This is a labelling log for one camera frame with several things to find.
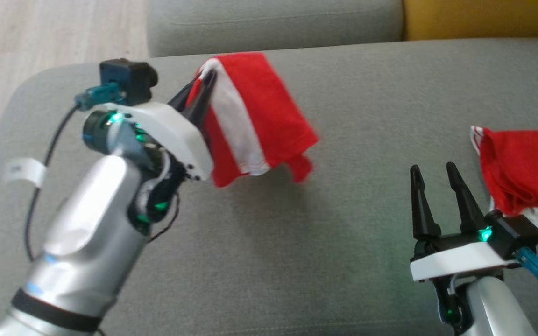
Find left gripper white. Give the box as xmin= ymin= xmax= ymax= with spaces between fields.
xmin=92 ymin=70 xmax=218 ymax=181

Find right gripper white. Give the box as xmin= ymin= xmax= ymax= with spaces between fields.
xmin=409 ymin=161 xmax=517 ymax=283

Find red shorts with white stripe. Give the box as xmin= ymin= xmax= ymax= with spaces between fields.
xmin=197 ymin=52 xmax=320 ymax=188

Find red white numbered jersey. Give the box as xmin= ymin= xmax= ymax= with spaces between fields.
xmin=470 ymin=125 xmax=538 ymax=234

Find grey sofa back cushion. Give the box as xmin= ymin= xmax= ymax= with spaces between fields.
xmin=147 ymin=0 xmax=405 ymax=59

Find grey sofa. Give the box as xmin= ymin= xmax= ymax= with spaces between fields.
xmin=0 ymin=38 xmax=538 ymax=336

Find yellow sofa cushion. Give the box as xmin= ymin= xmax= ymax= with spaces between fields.
xmin=402 ymin=0 xmax=538 ymax=42

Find teal left camera connector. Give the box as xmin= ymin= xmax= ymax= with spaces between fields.
xmin=74 ymin=83 xmax=127 ymax=111

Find teal camera connector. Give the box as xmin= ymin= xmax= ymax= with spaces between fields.
xmin=74 ymin=83 xmax=127 ymax=111
xmin=516 ymin=247 xmax=538 ymax=289

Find teal right camera connector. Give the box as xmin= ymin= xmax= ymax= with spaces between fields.
xmin=516 ymin=247 xmax=538 ymax=289

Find white cable label tag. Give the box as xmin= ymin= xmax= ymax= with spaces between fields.
xmin=3 ymin=158 xmax=46 ymax=187

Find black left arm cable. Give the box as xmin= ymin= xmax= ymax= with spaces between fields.
xmin=23 ymin=105 xmax=81 ymax=262

